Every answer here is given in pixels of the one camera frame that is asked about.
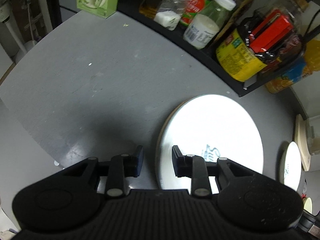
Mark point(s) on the orange juice bottle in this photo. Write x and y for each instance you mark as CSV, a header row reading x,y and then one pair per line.
x,y
300,75

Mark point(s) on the black metal shelf rack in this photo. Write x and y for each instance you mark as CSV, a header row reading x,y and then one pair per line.
x,y
195,57

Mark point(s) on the small clear seasoning jar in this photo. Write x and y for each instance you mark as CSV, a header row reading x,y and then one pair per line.
x,y
172,10

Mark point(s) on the small white printed plate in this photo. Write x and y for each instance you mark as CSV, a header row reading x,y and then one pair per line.
x,y
291,167

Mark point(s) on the cream ceramic bowl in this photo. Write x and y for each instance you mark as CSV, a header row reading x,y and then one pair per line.
x,y
308,203

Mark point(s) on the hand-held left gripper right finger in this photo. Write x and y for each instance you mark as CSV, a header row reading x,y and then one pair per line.
x,y
178,162

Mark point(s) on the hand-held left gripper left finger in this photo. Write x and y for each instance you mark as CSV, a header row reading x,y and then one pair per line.
x,y
138,161

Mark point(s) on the white standing fan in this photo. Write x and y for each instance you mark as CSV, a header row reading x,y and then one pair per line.
x,y
6,7

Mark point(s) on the red label sauce bottle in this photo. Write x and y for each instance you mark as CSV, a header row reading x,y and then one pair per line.
x,y
193,7

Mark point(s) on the red drink can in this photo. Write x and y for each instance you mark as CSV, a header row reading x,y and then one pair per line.
x,y
293,46

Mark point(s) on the green bottle with white cap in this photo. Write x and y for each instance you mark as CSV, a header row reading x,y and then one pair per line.
x,y
220,7

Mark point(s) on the large white printed deep plate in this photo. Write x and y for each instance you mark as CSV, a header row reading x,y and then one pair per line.
x,y
212,125

